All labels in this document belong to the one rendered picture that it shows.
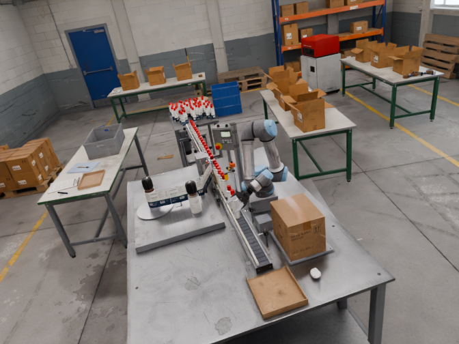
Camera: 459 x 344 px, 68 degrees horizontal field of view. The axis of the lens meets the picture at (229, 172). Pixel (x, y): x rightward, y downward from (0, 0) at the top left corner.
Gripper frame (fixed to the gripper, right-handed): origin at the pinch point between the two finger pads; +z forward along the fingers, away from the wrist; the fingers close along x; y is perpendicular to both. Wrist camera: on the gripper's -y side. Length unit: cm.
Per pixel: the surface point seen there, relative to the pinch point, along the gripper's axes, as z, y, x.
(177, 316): 63, -21, -25
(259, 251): 4.4, 1.7, -33.3
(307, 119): -141, 160, 12
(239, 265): 19.7, 2.2, -31.3
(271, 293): 15, -22, -51
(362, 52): -400, 386, 40
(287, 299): 11, -28, -58
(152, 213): 48, 61, 36
